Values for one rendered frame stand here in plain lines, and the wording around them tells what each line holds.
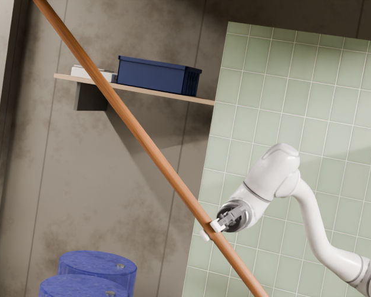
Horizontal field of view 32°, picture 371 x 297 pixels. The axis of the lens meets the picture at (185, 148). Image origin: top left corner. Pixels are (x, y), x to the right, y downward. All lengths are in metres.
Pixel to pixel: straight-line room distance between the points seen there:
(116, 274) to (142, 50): 1.84
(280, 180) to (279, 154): 0.08
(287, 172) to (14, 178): 4.29
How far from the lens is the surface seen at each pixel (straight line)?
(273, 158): 1.90
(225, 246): 1.66
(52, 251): 5.90
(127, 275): 4.85
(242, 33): 2.89
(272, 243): 2.89
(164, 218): 5.44
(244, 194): 1.93
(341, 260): 2.19
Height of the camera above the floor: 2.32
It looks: 6 degrees down
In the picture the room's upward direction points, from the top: 9 degrees clockwise
